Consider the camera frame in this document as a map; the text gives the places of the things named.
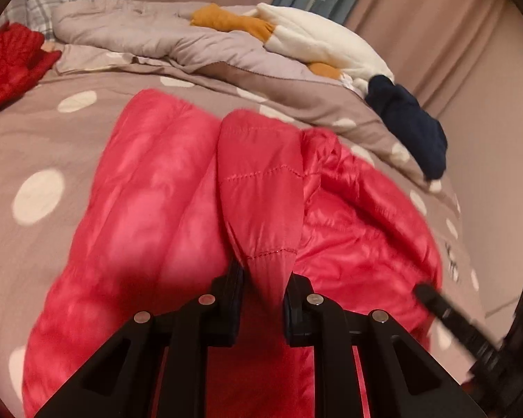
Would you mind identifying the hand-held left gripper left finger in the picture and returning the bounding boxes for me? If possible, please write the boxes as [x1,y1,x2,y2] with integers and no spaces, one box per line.
[34,259,247,418]

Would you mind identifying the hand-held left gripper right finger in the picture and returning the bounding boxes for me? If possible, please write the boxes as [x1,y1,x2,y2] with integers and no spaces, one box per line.
[282,272,484,418]

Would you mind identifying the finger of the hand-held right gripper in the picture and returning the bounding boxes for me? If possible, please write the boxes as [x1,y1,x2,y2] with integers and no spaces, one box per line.
[412,283,503,360]

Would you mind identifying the red puffer jacket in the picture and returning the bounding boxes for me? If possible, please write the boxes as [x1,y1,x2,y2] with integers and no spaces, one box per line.
[22,88,445,418]

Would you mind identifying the navy folded garment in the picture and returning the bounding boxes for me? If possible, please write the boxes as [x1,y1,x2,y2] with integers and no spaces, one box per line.
[365,75,449,181]

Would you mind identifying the brown polka dot duvet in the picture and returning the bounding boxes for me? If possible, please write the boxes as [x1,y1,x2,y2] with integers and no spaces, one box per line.
[0,46,486,418]

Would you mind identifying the white plush toy orange feet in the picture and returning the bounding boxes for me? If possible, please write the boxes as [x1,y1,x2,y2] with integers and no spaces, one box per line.
[189,3,395,87]

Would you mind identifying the grey quilt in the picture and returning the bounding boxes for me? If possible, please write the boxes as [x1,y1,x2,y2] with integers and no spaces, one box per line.
[52,0,367,84]

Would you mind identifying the red knit sweater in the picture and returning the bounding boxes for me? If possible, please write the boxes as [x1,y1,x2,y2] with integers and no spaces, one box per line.
[0,22,63,115]

